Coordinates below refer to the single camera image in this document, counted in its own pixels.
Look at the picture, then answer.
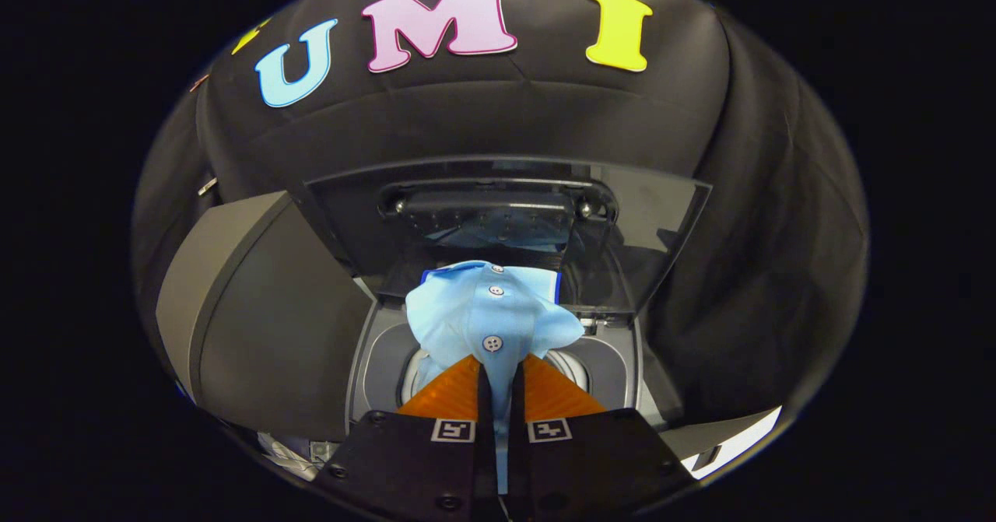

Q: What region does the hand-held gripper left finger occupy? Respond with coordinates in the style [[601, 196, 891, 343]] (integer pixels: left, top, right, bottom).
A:
[[310, 354, 500, 522]]

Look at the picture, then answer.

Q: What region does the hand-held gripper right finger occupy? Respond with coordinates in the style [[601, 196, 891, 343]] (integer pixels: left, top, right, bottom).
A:
[[508, 353, 699, 522]]

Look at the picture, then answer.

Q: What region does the grey washing machine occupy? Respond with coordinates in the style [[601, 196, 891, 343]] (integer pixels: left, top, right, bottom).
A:
[[346, 293, 686, 436]]

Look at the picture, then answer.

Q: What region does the light blue polo shirt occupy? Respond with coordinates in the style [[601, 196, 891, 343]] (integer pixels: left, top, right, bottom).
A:
[[405, 260, 586, 493]]

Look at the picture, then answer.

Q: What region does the dark washing machine lid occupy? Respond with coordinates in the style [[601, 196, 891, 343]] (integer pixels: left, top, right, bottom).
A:
[[302, 155, 714, 324]]

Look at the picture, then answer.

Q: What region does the black backdrop cloth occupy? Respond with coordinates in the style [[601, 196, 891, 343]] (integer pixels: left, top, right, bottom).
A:
[[131, 0, 871, 461]]

